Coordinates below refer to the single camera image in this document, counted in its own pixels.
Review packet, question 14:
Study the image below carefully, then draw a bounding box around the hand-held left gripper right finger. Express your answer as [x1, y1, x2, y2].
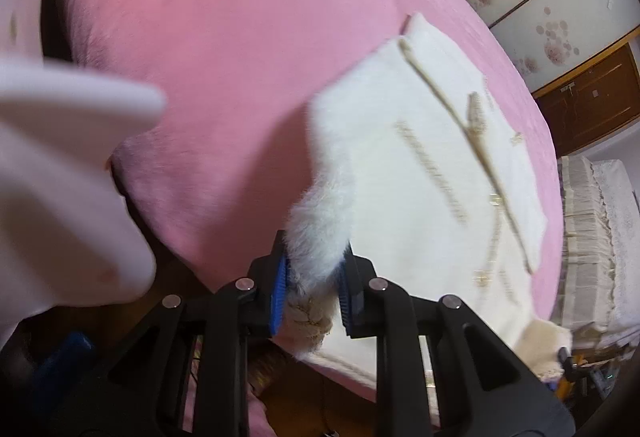
[337, 242, 576, 437]

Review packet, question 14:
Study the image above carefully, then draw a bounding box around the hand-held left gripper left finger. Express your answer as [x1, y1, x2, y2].
[50, 229, 291, 437]

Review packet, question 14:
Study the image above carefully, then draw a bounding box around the white knitted cardigan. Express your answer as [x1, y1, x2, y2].
[272, 12, 573, 400]

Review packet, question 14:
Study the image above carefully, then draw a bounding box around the lace covered furniture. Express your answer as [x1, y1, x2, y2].
[555, 154, 640, 343]

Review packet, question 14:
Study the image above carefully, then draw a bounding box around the blue blurred object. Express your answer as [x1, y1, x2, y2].
[30, 332, 96, 398]

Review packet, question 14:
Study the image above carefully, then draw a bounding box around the white blurred object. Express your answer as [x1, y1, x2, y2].
[0, 57, 168, 348]

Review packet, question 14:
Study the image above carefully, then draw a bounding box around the wooden door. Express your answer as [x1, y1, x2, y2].
[532, 42, 640, 158]

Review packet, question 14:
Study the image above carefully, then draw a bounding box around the pink plush bed blanket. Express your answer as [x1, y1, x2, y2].
[50, 0, 561, 418]

